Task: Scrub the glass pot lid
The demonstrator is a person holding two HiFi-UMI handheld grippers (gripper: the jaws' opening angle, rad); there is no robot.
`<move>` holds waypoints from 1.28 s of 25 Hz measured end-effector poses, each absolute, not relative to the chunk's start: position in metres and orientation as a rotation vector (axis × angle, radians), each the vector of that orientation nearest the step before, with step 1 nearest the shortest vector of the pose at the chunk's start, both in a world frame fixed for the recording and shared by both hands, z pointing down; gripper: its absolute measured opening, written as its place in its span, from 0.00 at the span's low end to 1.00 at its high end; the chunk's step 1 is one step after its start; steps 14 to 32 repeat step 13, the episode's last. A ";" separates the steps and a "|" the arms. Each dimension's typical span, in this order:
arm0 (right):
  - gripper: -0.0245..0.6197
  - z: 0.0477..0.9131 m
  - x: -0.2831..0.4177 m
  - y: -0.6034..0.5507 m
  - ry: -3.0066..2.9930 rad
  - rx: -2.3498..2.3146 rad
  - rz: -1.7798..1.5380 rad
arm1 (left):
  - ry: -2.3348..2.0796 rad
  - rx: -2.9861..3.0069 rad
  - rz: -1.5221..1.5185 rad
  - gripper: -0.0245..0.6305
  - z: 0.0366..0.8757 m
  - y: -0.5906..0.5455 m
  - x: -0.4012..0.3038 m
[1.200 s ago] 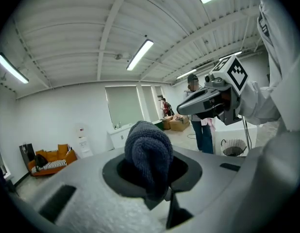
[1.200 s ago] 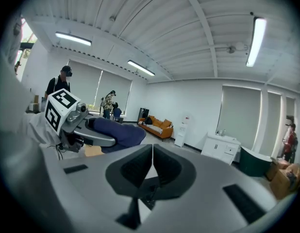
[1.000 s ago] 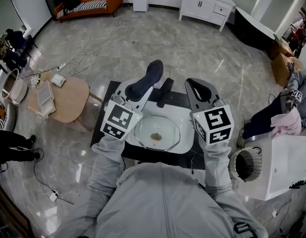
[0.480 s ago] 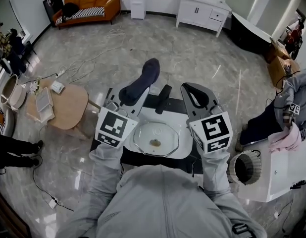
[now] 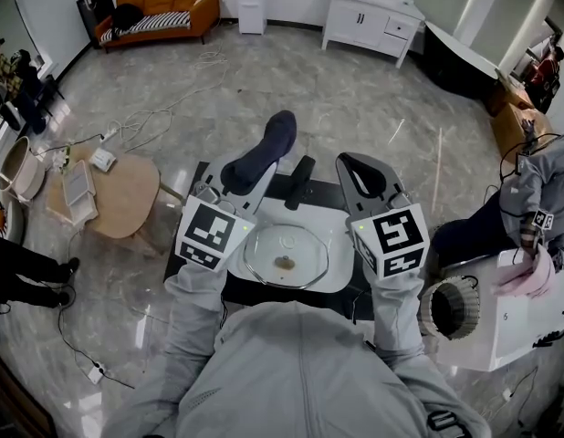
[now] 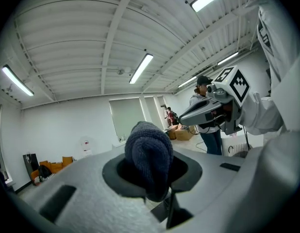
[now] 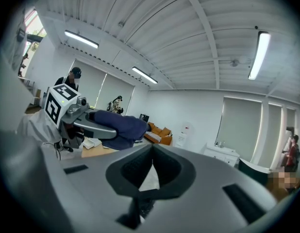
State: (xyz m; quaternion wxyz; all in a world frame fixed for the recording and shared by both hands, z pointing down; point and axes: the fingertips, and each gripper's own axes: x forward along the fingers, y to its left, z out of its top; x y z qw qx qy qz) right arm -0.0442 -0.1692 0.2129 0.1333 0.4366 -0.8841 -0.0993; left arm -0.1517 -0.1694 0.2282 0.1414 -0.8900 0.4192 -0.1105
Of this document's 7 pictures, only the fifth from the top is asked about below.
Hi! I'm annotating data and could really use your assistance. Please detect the white vanity cabinet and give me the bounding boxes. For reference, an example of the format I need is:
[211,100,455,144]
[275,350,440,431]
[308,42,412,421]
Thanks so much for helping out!
[321,0,427,70]

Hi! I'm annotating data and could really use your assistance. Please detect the black-and-white striped blanket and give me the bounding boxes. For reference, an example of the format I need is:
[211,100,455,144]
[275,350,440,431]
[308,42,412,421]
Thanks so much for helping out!
[100,10,192,41]

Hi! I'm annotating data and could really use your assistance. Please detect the person's right forearm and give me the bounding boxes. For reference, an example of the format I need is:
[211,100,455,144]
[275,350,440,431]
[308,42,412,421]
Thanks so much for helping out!
[362,266,430,364]

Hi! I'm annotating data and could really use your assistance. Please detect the black strap buckle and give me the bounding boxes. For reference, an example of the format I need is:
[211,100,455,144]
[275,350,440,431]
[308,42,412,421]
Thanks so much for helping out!
[425,408,466,438]

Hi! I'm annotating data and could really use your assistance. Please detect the white water dispenser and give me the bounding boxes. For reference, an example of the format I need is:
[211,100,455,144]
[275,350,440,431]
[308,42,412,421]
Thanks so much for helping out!
[236,0,268,36]

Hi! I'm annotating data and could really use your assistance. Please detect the small white box device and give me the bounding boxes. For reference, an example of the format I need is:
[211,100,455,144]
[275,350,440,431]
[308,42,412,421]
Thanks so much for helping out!
[89,146,119,173]

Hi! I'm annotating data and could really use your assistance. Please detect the pink cloth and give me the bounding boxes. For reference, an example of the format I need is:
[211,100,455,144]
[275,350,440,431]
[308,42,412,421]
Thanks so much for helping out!
[493,243,558,299]

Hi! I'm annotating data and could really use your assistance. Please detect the white freestanding sink unit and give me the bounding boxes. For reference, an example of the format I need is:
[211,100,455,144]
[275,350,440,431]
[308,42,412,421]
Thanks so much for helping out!
[434,245,564,373]

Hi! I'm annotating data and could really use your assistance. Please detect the brown wooden shelf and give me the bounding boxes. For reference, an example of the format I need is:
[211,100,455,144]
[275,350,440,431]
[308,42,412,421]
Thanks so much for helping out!
[0,344,53,438]

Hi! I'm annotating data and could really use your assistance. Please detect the dark blue cloth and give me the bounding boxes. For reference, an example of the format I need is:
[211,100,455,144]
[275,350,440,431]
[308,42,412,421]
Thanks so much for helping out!
[220,109,298,187]

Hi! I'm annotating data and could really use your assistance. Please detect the ribbed grey round bin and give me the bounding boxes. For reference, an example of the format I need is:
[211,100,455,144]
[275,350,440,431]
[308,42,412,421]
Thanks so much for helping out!
[420,275,483,341]

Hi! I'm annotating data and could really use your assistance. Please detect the orange sofa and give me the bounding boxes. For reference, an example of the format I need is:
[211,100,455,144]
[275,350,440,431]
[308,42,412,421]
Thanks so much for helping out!
[93,0,222,55]

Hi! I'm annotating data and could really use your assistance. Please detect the person's left forearm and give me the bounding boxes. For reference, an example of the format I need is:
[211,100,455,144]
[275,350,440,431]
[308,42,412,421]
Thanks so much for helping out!
[164,260,229,364]

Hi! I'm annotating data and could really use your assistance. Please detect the dark bathtub with white rim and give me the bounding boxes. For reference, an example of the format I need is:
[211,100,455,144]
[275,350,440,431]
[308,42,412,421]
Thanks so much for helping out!
[422,19,501,100]

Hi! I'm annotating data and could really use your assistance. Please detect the black clothing pile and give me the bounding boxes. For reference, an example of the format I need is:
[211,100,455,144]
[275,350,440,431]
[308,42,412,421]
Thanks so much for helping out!
[110,3,145,34]

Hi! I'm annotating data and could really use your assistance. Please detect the black curved faucet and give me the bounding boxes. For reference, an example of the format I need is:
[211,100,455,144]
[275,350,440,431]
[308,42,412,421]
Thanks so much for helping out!
[531,310,564,349]

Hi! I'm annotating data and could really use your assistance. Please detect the cardboard box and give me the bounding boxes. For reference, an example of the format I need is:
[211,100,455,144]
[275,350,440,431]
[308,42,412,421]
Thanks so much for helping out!
[490,100,557,154]
[486,78,537,118]

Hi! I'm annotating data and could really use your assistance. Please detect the beige round basket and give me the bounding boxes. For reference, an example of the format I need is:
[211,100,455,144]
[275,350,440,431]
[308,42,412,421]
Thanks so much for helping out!
[0,135,47,203]

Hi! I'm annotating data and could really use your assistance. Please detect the black-topped sink cabinet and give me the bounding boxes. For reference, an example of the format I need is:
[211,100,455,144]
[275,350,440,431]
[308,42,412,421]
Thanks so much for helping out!
[164,159,379,322]

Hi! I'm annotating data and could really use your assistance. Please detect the white plastic drawer box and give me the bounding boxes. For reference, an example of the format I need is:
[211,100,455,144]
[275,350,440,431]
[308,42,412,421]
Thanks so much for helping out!
[61,159,100,228]

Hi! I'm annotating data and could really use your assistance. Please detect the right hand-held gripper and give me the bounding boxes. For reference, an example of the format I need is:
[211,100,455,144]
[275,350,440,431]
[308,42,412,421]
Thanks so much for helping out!
[334,151,433,281]

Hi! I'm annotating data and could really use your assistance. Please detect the white sink basin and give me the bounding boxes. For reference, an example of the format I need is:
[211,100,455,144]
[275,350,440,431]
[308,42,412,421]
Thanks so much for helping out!
[226,204,357,294]

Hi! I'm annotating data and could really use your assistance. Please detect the round wooden side table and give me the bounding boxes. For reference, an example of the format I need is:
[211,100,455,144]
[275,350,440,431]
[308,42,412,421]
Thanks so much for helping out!
[65,152,183,258]

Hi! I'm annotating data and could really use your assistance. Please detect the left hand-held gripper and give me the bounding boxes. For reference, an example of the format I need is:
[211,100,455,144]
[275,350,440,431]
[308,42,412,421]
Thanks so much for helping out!
[173,152,280,272]

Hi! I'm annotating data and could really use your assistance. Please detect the person's grey jacket torso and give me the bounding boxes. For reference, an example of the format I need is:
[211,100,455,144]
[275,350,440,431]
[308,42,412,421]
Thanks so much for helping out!
[101,299,493,438]

